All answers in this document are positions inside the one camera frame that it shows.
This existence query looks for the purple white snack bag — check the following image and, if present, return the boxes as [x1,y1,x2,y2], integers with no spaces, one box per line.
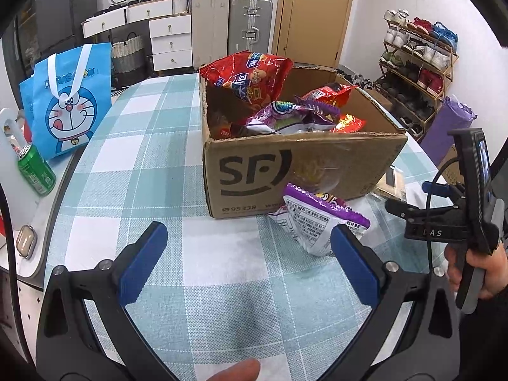
[269,183,370,257]

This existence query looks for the purple green snack bag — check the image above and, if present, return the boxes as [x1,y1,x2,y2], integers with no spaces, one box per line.
[244,97,341,135]

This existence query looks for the person's right hand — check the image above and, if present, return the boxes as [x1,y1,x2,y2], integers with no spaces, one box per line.
[444,242,508,299]

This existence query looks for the person's left hand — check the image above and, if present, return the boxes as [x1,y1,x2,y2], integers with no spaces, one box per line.
[208,359,261,381]

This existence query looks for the cardboard box on floor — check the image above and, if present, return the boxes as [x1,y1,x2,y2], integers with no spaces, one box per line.
[438,144,464,184]

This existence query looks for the purple rolled mat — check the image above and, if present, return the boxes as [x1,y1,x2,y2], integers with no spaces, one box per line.
[421,95,477,166]

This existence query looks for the small earbud case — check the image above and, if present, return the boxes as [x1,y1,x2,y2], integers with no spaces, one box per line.
[16,224,38,259]

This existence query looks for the shoe rack with shoes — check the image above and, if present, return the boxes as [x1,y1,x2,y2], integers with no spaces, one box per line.
[375,9,459,141]

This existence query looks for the teal plaid tablecloth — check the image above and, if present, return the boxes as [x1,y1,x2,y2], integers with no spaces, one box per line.
[43,71,457,381]

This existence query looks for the green soda can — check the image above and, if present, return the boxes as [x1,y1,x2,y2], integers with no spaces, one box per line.
[17,143,56,196]

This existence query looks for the brown SF cardboard box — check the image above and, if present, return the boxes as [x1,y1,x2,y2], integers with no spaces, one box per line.
[199,78,407,218]

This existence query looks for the red snack bag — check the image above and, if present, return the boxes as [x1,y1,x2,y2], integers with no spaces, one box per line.
[199,50,294,111]

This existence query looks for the wooden door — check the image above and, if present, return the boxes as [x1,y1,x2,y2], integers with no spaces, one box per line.
[271,0,353,68]

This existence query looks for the blue Doraemon gift bag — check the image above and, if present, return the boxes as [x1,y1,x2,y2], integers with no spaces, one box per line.
[19,43,112,160]

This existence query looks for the silver suitcase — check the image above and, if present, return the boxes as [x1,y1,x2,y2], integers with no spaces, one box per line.
[227,0,273,54]

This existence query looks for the woven laundry basket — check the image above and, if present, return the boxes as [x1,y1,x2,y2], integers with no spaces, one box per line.
[111,32,148,90]

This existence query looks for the beige suitcase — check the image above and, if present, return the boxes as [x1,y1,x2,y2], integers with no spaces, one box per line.
[191,0,230,70]

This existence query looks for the black refrigerator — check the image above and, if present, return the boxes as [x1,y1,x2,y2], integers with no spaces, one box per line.
[2,0,98,107]

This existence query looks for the white drawer desk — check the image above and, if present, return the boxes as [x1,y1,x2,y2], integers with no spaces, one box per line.
[82,0,193,72]

